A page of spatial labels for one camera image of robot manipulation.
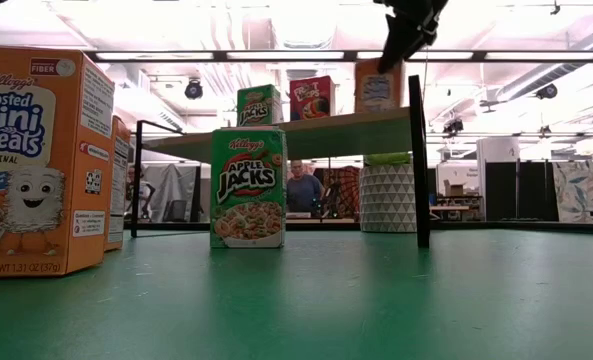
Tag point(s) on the person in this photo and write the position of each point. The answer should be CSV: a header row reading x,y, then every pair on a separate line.
x,y
303,192
147,192

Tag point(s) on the orange Frosted Mini Wheats box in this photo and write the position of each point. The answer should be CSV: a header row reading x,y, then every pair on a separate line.
x,y
376,92
41,200
120,190

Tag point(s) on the green Apple Jacks box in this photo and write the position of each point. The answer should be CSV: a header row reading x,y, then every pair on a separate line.
x,y
248,200
256,107

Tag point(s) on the red Froot Loops box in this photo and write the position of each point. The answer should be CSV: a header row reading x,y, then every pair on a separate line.
x,y
311,100

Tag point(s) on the low wooden desk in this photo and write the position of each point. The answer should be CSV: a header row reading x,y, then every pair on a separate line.
x,y
448,208

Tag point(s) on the green plant in patterned pot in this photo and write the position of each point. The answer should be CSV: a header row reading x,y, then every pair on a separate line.
x,y
388,200

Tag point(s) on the leaf patterned cloth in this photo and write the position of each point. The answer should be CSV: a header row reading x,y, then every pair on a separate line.
x,y
583,192

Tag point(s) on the black rig frame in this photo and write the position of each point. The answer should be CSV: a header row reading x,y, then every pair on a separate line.
x,y
501,226

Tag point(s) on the cardboard box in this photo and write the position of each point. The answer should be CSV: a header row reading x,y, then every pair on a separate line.
x,y
455,189

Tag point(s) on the black ceiling camera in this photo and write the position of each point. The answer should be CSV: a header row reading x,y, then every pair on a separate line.
x,y
547,91
453,126
193,90

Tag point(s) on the dark office chair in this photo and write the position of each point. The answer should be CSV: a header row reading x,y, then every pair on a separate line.
x,y
176,211

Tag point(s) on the black partition panels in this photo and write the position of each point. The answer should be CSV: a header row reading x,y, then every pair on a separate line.
x,y
521,192

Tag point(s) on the white pillar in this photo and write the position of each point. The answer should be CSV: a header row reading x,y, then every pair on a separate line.
x,y
498,150

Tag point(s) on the orange patterned cloth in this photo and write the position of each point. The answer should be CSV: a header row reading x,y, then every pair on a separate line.
x,y
350,182

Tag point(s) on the wooden shelf with black frame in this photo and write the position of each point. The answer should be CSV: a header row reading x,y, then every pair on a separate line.
x,y
346,135

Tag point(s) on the grey hanging cloth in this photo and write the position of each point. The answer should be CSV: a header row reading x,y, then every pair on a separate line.
x,y
168,182

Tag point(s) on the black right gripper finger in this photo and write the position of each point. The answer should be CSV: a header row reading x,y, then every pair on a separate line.
x,y
401,42

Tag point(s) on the small black desk robot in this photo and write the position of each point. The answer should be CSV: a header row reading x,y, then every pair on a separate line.
x,y
328,202

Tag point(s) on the green table mat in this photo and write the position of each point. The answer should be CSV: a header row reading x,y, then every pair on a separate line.
x,y
326,310

